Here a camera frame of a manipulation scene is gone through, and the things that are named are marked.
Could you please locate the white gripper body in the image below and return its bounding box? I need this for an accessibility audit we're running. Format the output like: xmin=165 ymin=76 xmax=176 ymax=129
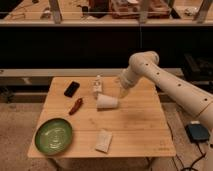
xmin=115 ymin=77 xmax=130 ymax=99

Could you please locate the small white bottle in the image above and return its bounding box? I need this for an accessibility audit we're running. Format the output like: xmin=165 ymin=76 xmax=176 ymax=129
xmin=93 ymin=75 xmax=103 ymax=98

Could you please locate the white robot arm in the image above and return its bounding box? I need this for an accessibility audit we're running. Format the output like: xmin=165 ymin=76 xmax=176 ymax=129
xmin=119 ymin=51 xmax=213 ymax=130

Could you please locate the green ceramic bowl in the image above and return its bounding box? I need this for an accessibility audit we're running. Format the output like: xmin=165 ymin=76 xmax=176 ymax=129
xmin=34 ymin=118 xmax=73 ymax=156

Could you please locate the white paper cup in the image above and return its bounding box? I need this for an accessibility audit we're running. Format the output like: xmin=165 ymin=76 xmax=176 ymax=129
xmin=97 ymin=94 xmax=118 ymax=109

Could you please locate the black smartphone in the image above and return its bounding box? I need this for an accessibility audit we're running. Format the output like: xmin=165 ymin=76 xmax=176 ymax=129
xmin=64 ymin=81 xmax=80 ymax=97

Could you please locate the wooden folding table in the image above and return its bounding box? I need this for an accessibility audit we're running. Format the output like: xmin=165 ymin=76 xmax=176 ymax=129
xmin=27 ymin=76 xmax=177 ymax=171

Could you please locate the black power box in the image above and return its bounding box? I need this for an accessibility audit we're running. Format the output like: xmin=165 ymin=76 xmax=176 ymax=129
xmin=185 ymin=124 xmax=210 ymax=143

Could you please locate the black cable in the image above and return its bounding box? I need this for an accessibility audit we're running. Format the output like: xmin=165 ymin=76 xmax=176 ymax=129
xmin=166 ymin=123 xmax=213 ymax=171

